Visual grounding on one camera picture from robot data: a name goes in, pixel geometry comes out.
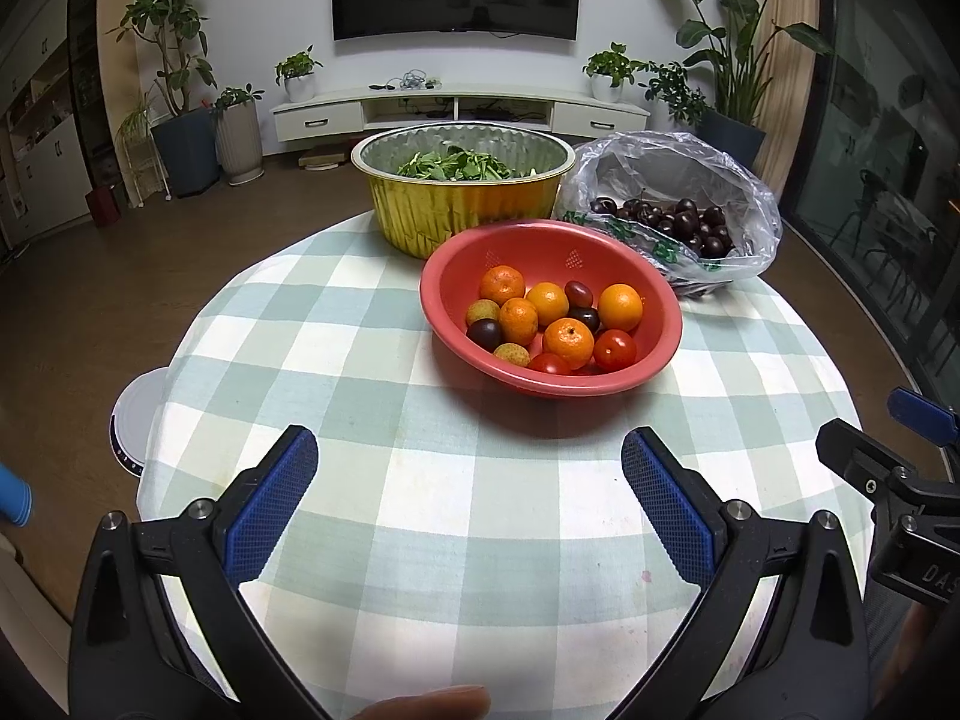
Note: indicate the dark purple plum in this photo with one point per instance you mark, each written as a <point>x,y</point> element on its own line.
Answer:
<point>484,333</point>
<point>585,317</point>

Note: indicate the small plant in white pot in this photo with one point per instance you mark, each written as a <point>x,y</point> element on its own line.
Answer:
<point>300,86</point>
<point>609,82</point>

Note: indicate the plant in white ribbed pot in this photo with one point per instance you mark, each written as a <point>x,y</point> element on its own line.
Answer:
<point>240,142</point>

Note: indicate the gold foil basin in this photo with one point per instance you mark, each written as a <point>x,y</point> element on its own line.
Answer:
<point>450,210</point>

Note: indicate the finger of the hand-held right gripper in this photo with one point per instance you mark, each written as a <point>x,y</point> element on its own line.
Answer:
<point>855,457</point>
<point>919,411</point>

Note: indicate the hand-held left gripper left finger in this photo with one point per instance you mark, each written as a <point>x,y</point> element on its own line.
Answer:
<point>270,502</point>

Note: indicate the clear plastic bag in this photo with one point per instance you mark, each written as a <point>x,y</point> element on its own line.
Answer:
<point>720,180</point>

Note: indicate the beige curtain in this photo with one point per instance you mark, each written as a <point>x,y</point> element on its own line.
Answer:
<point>787,90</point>

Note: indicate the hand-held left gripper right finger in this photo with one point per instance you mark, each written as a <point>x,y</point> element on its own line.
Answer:
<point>664,502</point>

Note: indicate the orange mandarin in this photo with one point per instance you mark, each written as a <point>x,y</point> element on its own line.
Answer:
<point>568,341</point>
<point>519,319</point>
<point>502,285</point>
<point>547,302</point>
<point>619,306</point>

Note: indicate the blue cup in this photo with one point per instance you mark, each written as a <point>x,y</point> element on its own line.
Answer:
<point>15,495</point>

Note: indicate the white television cabinet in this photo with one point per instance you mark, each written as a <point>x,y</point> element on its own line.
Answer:
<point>322,116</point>

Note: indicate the round red tomato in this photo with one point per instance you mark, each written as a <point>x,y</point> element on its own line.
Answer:
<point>550,364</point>
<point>615,349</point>

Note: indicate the oval red grape tomato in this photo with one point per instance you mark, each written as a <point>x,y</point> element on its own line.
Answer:
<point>578,292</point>

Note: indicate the tall plant in dark pot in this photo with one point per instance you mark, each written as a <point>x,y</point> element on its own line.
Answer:
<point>187,150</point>

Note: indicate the white round appliance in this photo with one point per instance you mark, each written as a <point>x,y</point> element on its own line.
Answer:
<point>139,420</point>

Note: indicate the glass sliding door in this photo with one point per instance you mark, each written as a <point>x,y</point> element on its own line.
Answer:
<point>877,127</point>

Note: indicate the small red bin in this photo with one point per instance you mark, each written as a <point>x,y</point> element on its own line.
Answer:
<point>105,206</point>

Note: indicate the dark leafy bush plant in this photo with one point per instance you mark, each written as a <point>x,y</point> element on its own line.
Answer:
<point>675,94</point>

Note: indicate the tan longan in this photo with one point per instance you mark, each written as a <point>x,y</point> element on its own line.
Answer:
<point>511,354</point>
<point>483,311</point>

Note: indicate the white wall cabinet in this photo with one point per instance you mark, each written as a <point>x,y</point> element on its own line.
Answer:
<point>45,150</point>

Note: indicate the red plastic colander bowl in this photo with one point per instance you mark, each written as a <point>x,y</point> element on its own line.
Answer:
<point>652,360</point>

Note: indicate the green leafy vegetables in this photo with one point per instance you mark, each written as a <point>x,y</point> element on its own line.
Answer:
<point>457,165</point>

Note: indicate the green checked tablecloth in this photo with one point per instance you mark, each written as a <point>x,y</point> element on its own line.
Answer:
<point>450,502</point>

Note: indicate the large broadleaf plant dark pot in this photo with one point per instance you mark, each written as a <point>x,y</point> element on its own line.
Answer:
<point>731,139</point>

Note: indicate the pile of dark cherries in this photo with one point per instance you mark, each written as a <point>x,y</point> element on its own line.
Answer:
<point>682,225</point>

